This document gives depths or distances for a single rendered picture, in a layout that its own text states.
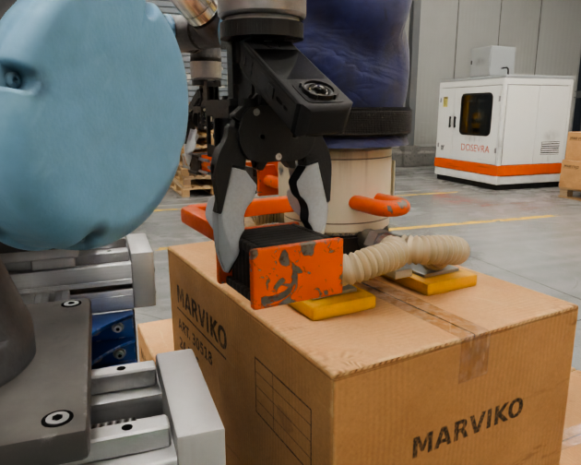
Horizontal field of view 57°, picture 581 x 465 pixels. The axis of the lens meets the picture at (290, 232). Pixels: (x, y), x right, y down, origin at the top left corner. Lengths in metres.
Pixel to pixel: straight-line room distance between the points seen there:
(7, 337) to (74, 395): 0.06
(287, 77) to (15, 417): 0.28
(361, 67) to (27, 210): 0.59
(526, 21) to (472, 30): 1.44
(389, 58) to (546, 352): 0.45
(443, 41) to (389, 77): 11.61
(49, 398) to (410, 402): 0.41
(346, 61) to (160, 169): 0.51
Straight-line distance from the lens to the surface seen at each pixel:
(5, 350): 0.38
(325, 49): 0.75
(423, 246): 0.73
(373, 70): 0.76
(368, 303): 0.72
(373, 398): 0.60
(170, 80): 0.27
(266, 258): 0.42
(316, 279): 0.45
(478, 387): 0.72
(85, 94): 0.22
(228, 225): 0.45
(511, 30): 13.49
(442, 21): 12.40
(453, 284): 0.82
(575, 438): 1.32
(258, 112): 0.45
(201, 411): 0.41
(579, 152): 8.23
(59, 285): 0.86
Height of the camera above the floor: 1.21
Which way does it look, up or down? 13 degrees down
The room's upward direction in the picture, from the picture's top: straight up
